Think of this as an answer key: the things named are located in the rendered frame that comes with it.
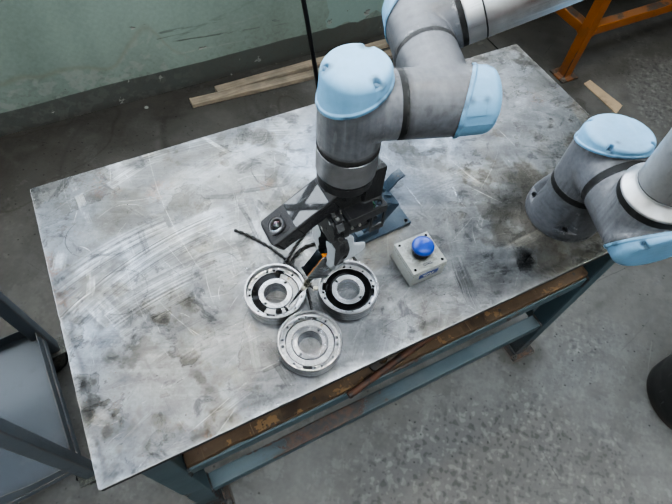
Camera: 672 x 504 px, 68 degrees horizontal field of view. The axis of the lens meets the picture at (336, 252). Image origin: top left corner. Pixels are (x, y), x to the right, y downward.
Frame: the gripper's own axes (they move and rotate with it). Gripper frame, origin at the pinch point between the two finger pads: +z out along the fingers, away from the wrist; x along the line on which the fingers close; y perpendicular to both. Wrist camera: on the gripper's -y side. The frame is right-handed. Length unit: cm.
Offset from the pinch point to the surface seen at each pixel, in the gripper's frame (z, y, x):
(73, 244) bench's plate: 13.3, -35.6, 30.7
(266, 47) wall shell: 83, 57, 157
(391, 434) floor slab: 93, 18, -18
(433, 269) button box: 9.9, 19.4, -5.8
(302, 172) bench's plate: 13.3, 10.0, 27.3
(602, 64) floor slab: 93, 211, 85
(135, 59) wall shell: 73, -1, 160
